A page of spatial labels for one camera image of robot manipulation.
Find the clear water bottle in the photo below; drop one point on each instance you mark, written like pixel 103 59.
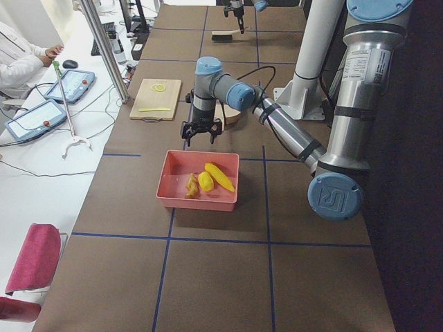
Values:
pixel 116 47

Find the yellow-green plastic knife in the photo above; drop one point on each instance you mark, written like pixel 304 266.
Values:
pixel 142 110

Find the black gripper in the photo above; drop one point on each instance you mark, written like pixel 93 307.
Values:
pixel 203 116
pixel 236 10

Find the yellow toy corn cob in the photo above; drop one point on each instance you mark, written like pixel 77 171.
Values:
pixel 219 176

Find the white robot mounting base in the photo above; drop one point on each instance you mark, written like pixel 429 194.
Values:
pixel 302 97

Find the beige hand brush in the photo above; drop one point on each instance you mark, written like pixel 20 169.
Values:
pixel 224 36

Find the near teach pendant tablet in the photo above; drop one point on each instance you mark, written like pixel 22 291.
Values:
pixel 36 121

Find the aluminium frame post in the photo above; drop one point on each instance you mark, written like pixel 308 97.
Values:
pixel 100 36

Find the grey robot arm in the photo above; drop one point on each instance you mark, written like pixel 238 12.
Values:
pixel 373 30
pixel 259 5

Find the bamboo cutting board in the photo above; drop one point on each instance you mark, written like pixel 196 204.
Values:
pixel 146 98

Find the magenta cloth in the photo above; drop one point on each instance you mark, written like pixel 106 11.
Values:
pixel 34 269

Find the yellow toy potato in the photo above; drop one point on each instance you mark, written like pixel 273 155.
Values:
pixel 206 181

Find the tan toy ginger root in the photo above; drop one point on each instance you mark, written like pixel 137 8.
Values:
pixel 192 187

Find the beige plastic dustpan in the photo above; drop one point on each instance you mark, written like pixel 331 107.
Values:
pixel 226 114

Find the person's white sleeved forearm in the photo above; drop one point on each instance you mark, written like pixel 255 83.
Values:
pixel 21 66

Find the person's hand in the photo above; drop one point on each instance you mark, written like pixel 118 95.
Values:
pixel 50 54

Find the black computer mouse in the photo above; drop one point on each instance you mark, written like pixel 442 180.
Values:
pixel 70 64

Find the pink plastic bin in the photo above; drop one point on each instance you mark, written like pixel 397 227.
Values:
pixel 178 166

